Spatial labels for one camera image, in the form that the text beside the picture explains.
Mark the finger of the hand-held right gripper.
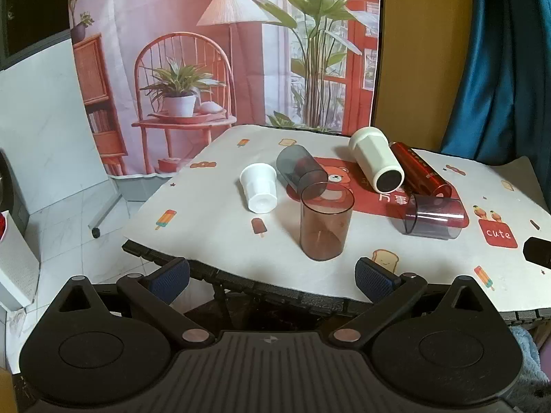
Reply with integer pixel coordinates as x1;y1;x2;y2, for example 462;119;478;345
522;236;551;268

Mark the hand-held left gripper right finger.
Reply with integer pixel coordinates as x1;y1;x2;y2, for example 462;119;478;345
329;257;488;349

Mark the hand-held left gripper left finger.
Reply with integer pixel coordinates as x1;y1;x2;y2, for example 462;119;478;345
57;259;216;349

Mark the brown transparent cup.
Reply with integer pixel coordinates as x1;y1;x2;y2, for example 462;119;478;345
300;182;356;262

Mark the grey transparent cup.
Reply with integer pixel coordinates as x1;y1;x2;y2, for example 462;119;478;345
402;193;466;241
275;145;330;195

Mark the large white faceted cup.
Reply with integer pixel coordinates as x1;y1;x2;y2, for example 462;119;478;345
348;126;404;194

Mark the small white ribbed cup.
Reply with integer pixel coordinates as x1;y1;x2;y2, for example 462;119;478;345
239;163;279;214

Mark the printed white tablecloth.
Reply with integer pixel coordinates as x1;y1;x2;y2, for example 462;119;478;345
122;123;551;311

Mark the black folding table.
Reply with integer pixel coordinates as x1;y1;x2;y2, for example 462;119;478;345
121;241;551;336

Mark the blue fluffy cloth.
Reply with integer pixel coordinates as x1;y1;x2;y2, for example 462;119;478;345
509;325;551;399

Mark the white box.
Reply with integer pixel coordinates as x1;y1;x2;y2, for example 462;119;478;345
0;210;42;313

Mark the teal curtain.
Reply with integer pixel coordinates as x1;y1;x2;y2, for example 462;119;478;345
439;0;551;191

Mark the white marble board on wheels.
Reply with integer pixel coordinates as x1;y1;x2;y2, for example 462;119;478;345
0;30;125;239

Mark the printed room backdrop cloth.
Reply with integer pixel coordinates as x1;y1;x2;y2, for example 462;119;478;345
68;0;382;178

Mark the dark framed panel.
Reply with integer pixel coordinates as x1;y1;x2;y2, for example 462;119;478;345
0;0;72;70

